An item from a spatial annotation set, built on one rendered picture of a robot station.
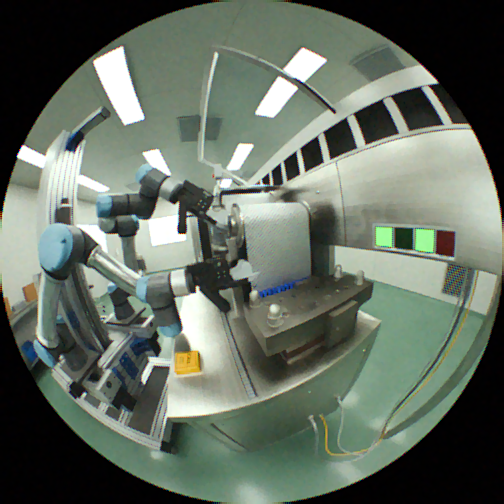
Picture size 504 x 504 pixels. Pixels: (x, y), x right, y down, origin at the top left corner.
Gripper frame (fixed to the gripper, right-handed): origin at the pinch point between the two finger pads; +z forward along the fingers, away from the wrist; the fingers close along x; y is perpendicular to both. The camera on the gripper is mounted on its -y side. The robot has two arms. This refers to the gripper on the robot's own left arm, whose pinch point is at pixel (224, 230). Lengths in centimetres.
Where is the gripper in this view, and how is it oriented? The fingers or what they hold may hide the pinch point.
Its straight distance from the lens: 48.9
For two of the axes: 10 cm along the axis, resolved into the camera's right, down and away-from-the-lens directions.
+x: -3.3, -1.2, 9.4
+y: 5.1, -8.6, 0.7
